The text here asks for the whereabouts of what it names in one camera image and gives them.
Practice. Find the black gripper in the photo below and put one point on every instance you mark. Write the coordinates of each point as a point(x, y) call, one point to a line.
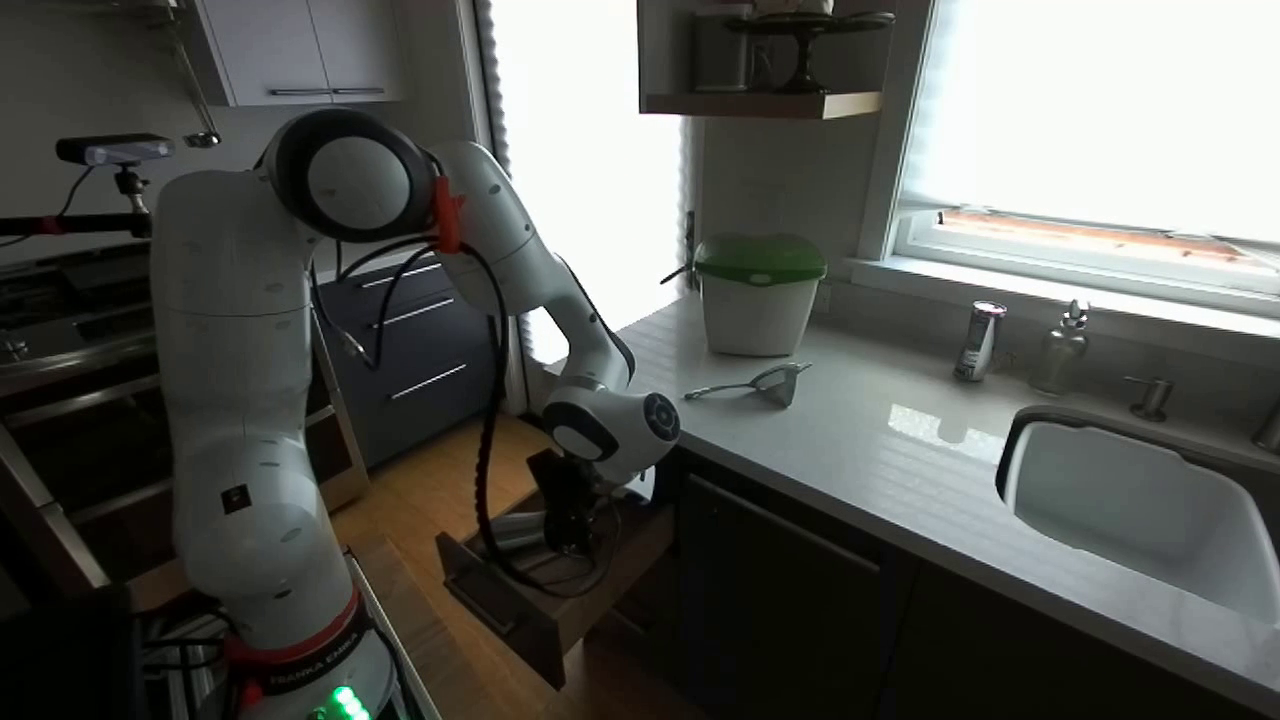
point(571, 502)

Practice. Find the silver metal vessel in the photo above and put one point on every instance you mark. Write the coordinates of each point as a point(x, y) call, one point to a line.
point(522, 530)

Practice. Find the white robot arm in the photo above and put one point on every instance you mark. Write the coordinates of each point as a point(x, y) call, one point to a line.
point(234, 341)

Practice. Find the open wooden drawer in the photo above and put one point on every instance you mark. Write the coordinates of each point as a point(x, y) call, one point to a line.
point(562, 592)

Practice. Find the dark blue drawer cabinet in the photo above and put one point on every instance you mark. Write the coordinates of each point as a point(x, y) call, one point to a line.
point(408, 358)

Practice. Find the small metal strainer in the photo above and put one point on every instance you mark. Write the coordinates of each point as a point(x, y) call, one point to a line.
point(772, 384)

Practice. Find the white bin green lid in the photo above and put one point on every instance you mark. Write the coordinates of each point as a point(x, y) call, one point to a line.
point(759, 294)

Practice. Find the tiered cake stand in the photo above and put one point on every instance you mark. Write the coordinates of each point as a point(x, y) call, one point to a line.
point(802, 24)

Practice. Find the white kitchen sink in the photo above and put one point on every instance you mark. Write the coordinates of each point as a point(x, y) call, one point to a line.
point(1140, 505)

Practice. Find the wooden wall shelf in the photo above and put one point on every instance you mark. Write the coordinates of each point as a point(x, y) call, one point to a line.
point(765, 106)

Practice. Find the white upper wall cabinet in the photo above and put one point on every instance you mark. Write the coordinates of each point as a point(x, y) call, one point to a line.
point(303, 51)

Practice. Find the camera on tripod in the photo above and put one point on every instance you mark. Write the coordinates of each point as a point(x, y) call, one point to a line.
point(122, 155)

